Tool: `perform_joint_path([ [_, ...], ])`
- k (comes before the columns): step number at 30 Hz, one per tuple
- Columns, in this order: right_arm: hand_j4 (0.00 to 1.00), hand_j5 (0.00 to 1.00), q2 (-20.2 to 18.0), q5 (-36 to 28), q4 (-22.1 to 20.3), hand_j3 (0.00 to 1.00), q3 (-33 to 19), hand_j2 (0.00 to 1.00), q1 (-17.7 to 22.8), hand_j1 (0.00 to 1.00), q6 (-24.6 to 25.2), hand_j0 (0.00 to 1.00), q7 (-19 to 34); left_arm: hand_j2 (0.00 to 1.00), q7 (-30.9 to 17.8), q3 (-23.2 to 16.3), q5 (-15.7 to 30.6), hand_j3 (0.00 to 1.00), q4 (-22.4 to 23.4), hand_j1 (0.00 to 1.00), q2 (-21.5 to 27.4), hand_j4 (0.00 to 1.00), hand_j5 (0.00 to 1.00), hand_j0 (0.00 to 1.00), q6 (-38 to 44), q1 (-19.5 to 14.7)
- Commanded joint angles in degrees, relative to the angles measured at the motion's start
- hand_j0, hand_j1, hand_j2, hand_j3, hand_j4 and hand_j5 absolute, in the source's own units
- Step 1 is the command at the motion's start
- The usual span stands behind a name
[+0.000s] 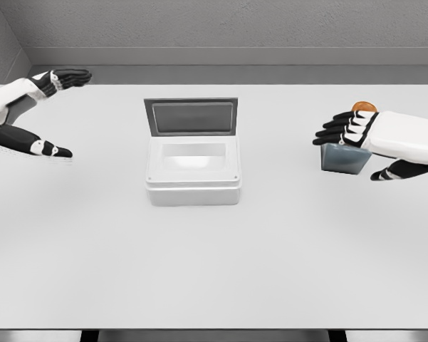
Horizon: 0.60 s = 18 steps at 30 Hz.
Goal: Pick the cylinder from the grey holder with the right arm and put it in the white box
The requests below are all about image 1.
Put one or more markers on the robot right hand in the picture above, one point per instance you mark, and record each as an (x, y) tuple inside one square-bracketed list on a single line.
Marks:
[(399, 137)]

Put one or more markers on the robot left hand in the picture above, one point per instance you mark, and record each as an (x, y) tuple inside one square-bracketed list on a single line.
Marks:
[(14, 93)]

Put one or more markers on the grey-blue cube block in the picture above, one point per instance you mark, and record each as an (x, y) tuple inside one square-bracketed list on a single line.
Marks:
[(342, 160)]

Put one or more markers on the orange round fruit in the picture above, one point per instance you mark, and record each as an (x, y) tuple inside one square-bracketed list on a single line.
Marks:
[(364, 106)]

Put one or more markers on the white open-lid box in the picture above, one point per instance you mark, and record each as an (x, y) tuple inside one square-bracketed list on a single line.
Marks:
[(192, 156)]

